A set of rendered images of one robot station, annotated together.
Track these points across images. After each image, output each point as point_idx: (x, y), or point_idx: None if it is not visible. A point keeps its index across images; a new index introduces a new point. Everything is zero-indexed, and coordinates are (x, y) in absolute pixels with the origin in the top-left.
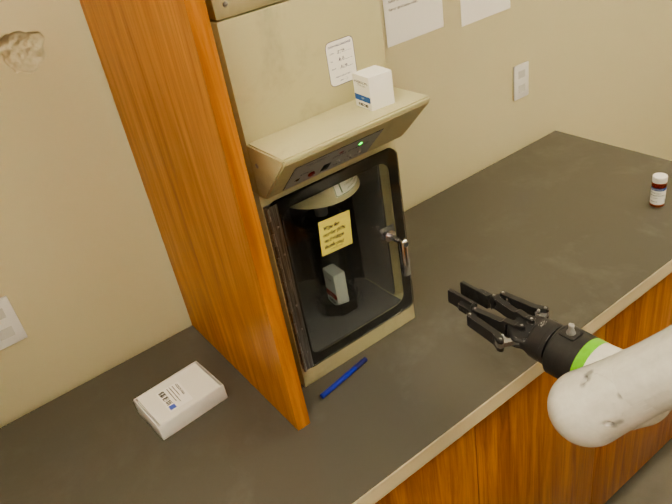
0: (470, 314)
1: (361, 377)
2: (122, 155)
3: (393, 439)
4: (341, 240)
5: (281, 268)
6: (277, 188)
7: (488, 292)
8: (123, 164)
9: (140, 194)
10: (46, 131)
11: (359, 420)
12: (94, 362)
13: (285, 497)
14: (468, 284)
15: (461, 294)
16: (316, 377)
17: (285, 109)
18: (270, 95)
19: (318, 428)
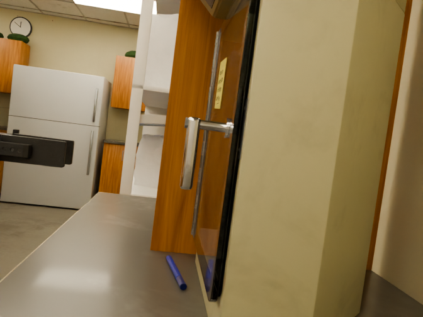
0: (12, 133)
1: (162, 279)
2: (405, 63)
3: (63, 258)
4: (219, 97)
5: (208, 98)
6: (202, 0)
7: (9, 143)
8: (403, 72)
9: (401, 107)
10: None
11: (112, 259)
12: None
13: (104, 228)
14: (50, 139)
15: (47, 138)
16: (196, 262)
17: None
18: None
19: (138, 249)
